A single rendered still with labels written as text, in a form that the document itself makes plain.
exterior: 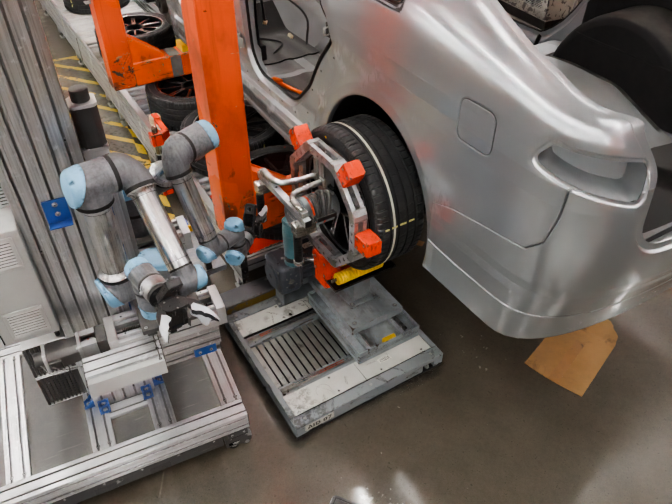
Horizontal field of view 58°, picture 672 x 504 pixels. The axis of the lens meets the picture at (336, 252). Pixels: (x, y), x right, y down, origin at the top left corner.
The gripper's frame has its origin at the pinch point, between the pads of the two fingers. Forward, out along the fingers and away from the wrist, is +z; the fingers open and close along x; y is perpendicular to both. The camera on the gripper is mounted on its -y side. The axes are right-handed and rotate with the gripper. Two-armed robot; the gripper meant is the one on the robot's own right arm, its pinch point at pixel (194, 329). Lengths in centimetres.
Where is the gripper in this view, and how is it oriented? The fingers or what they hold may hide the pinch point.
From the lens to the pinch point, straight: 162.8
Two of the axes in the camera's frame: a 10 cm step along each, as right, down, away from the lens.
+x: -7.6, 3.0, -5.7
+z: 6.4, 5.0, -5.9
